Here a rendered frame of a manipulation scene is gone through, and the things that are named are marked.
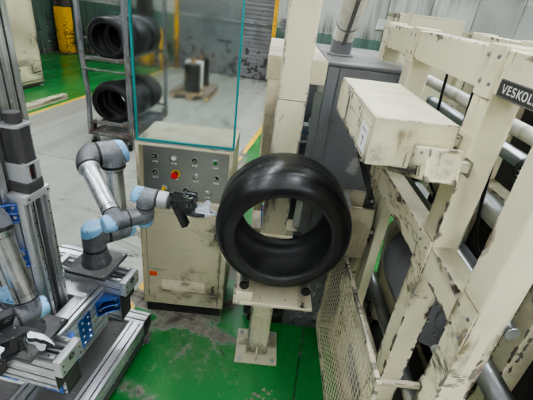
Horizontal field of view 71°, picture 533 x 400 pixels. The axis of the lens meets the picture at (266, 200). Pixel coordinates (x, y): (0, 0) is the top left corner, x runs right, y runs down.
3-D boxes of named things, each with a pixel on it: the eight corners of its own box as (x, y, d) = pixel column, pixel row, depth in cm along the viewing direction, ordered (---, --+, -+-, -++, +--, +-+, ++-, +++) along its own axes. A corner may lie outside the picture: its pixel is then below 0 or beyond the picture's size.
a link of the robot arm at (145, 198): (135, 196, 164) (136, 180, 159) (160, 201, 165) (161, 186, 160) (128, 206, 157) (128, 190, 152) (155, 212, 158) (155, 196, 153)
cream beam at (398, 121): (334, 110, 164) (341, 76, 157) (390, 117, 165) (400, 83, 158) (361, 164, 111) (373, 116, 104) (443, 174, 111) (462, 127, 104)
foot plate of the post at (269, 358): (238, 328, 259) (238, 325, 258) (276, 332, 260) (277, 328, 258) (234, 362, 236) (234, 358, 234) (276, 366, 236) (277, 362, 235)
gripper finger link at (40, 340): (59, 349, 117) (28, 345, 117) (59, 335, 115) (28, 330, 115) (54, 357, 114) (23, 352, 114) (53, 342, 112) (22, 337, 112)
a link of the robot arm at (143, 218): (124, 222, 165) (124, 203, 159) (148, 216, 172) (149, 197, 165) (132, 233, 161) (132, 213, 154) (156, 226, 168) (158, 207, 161)
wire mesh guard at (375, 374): (315, 324, 231) (338, 230, 198) (318, 324, 231) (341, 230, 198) (333, 492, 152) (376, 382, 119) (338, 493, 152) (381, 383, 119)
